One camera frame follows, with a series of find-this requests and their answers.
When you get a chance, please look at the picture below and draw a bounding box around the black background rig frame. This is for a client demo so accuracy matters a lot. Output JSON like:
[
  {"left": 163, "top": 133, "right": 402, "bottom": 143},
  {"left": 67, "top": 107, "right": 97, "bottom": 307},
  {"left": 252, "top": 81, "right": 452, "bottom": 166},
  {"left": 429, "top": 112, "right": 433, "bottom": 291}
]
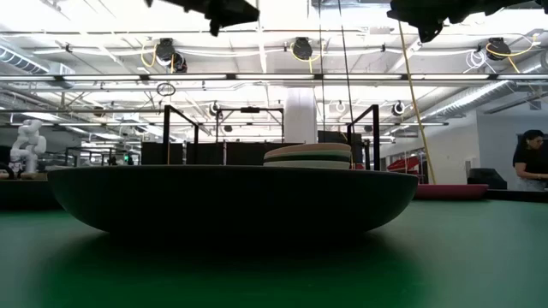
[{"left": 215, "top": 106, "right": 286, "bottom": 145}]

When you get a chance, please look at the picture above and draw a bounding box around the long ceiling light strip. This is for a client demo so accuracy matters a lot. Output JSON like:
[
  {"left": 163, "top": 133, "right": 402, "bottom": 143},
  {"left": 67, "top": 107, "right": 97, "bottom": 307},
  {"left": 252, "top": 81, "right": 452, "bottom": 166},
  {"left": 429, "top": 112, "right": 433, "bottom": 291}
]
[{"left": 0, "top": 73, "right": 548, "bottom": 82}]

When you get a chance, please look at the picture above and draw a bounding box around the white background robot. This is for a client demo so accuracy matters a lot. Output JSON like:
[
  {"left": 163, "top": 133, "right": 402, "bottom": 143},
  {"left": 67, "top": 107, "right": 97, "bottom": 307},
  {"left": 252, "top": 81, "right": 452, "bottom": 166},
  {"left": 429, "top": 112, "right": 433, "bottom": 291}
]
[{"left": 9, "top": 119, "right": 47, "bottom": 175}]

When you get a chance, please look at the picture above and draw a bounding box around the black metal shelf frame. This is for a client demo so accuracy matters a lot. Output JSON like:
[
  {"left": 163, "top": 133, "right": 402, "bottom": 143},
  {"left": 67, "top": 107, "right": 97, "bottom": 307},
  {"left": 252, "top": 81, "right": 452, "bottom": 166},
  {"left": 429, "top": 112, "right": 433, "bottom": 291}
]
[{"left": 162, "top": 104, "right": 381, "bottom": 172}]

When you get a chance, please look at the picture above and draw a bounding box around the red plate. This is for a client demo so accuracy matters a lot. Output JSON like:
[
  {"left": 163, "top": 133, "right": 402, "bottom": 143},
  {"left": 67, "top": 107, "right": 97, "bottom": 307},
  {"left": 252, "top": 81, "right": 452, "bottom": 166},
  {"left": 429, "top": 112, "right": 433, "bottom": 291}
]
[{"left": 414, "top": 183, "right": 490, "bottom": 201}]

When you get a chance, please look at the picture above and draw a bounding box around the beige plate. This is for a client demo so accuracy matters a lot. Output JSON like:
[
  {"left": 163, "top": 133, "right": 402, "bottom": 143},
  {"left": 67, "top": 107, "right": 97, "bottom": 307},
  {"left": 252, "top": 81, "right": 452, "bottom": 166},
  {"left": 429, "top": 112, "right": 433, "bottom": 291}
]
[{"left": 264, "top": 142, "right": 353, "bottom": 158}]

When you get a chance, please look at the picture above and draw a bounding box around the black ceiling cable reel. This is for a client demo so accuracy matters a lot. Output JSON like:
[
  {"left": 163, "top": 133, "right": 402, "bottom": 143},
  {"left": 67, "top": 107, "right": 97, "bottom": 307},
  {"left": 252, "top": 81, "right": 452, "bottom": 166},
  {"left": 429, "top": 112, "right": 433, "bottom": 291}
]
[
  {"left": 154, "top": 38, "right": 176, "bottom": 63},
  {"left": 292, "top": 37, "right": 314, "bottom": 62},
  {"left": 173, "top": 51, "right": 188, "bottom": 74},
  {"left": 485, "top": 37, "right": 512, "bottom": 62}
]

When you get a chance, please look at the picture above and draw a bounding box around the yellow hanging cable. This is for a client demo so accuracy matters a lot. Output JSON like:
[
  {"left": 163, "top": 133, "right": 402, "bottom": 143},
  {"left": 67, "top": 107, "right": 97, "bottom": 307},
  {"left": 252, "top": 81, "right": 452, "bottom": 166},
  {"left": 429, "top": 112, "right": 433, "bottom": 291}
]
[{"left": 397, "top": 20, "right": 438, "bottom": 186}]

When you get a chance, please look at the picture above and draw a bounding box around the person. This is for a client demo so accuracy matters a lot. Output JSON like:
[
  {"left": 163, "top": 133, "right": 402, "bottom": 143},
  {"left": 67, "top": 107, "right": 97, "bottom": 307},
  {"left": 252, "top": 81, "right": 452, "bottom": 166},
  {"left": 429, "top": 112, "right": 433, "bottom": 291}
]
[{"left": 512, "top": 129, "right": 548, "bottom": 192}]

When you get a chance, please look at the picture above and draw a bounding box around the dark grey plate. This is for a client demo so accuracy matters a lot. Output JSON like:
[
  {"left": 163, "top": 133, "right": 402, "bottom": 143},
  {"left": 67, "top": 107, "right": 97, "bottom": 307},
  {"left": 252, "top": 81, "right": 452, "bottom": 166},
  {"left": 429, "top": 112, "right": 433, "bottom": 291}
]
[{"left": 47, "top": 164, "right": 420, "bottom": 241}]

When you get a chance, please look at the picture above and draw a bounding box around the black background chair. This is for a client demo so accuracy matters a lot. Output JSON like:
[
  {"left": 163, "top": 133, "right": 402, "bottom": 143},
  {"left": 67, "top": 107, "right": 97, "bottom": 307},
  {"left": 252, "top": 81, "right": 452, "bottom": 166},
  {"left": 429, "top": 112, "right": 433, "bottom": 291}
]
[{"left": 466, "top": 168, "right": 509, "bottom": 191}]

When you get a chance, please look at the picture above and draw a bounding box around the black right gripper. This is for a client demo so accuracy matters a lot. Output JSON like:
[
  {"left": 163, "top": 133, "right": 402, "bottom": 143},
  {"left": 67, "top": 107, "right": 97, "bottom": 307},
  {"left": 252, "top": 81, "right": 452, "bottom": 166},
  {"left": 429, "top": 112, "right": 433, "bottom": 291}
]
[{"left": 386, "top": 0, "right": 536, "bottom": 44}]

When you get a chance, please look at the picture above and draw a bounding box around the red background object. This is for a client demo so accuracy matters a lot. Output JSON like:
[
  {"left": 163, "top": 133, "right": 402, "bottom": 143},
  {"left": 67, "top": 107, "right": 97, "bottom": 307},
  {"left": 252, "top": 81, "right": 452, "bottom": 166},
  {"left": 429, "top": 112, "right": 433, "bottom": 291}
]
[{"left": 386, "top": 155, "right": 421, "bottom": 175}]

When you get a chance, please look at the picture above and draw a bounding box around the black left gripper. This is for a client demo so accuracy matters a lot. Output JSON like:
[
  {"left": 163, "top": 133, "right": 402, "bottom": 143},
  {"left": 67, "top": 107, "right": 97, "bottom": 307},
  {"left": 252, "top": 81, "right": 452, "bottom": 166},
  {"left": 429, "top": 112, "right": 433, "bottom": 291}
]
[{"left": 144, "top": 0, "right": 261, "bottom": 38}]

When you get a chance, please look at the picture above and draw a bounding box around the hanging cable ring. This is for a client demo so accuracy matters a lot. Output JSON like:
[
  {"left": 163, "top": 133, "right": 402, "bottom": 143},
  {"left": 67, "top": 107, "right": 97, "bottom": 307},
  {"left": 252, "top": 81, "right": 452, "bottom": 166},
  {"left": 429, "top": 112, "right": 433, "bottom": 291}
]
[{"left": 155, "top": 82, "right": 177, "bottom": 98}]

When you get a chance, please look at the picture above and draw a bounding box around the black hanging cable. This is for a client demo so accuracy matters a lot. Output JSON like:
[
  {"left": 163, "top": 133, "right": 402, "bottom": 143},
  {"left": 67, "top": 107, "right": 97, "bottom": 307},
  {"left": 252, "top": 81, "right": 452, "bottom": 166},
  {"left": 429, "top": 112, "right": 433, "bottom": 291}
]
[{"left": 337, "top": 0, "right": 357, "bottom": 169}]

